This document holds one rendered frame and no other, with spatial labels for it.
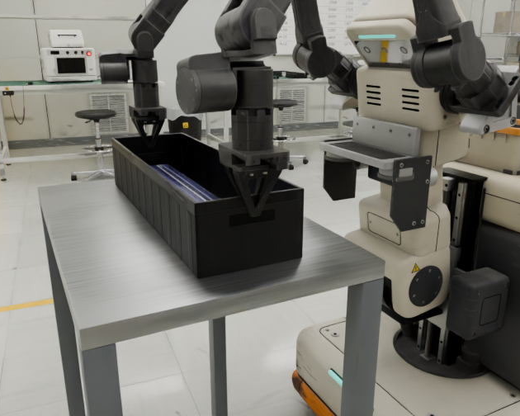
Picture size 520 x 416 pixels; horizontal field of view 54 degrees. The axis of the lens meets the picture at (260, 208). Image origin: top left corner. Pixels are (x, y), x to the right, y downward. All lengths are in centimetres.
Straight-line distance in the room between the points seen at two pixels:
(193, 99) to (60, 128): 580
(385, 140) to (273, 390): 99
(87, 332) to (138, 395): 122
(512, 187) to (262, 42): 83
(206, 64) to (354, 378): 55
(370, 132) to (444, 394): 68
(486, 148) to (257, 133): 86
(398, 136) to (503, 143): 33
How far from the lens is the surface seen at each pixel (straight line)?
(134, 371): 196
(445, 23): 95
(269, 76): 68
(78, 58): 500
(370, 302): 82
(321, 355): 154
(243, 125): 67
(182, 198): 74
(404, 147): 114
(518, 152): 138
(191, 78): 63
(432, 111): 111
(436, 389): 144
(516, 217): 133
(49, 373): 205
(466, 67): 94
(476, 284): 126
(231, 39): 68
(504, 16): 728
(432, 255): 125
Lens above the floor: 111
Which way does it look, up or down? 18 degrees down
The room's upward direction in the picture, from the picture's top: straight up
